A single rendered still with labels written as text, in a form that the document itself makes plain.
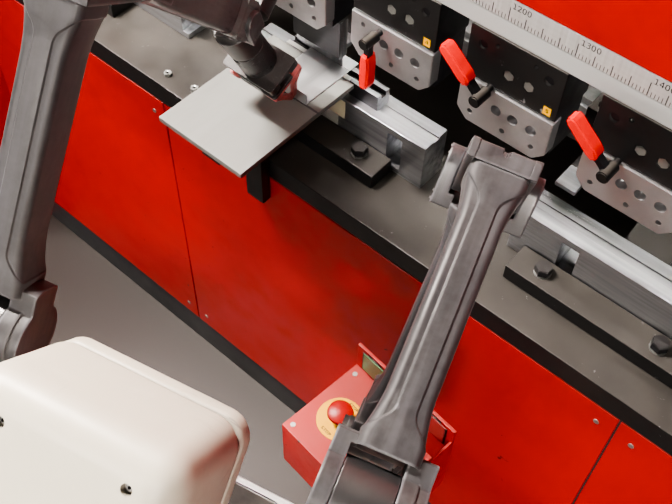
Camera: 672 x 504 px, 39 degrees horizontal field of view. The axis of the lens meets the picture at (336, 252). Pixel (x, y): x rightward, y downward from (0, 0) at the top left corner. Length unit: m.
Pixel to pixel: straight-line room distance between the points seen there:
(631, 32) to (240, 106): 0.65
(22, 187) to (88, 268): 1.68
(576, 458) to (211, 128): 0.78
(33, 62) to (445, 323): 0.45
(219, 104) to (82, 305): 1.13
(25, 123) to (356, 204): 0.75
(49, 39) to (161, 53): 0.94
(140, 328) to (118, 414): 1.70
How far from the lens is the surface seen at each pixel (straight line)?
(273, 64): 1.45
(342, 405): 1.43
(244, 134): 1.49
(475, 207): 0.94
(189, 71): 1.79
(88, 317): 2.54
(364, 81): 1.44
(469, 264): 0.92
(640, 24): 1.16
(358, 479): 0.88
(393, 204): 1.57
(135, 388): 0.85
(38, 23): 0.91
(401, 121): 1.57
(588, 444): 1.57
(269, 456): 2.29
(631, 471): 1.55
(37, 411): 0.81
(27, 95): 0.93
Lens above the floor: 2.08
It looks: 53 degrees down
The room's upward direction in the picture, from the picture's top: 2 degrees clockwise
